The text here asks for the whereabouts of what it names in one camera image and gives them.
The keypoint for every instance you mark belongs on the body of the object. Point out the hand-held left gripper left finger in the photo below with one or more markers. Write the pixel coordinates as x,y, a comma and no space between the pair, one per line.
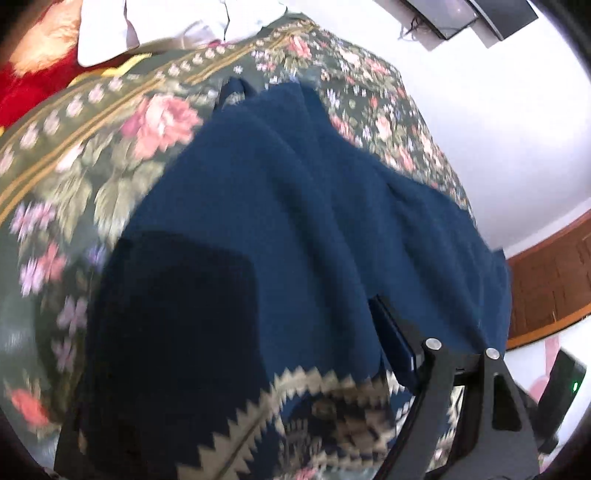
69,443

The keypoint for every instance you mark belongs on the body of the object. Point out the black wall shelf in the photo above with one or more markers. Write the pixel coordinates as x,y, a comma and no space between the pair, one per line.
503,14

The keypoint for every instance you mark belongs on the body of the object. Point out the brown wooden door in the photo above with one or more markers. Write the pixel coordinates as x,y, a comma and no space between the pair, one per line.
551,286

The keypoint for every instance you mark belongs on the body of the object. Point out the black wall screen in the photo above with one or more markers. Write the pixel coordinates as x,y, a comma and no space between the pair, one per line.
441,14

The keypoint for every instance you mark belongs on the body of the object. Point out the yellow cloth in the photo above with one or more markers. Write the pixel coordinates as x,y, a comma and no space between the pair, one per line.
113,69

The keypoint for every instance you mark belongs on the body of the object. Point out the white cloth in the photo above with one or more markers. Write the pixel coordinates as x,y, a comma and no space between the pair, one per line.
175,23

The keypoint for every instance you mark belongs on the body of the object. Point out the navy patterned hoodie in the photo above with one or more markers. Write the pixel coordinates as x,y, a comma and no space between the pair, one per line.
300,240

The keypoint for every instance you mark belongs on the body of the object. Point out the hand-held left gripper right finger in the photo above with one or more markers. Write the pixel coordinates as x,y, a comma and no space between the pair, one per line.
397,341

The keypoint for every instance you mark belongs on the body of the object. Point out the red plush toy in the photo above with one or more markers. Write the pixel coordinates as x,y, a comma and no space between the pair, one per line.
37,69

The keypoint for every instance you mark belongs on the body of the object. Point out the green floral bedspread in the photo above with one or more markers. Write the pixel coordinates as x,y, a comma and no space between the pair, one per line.
83,152

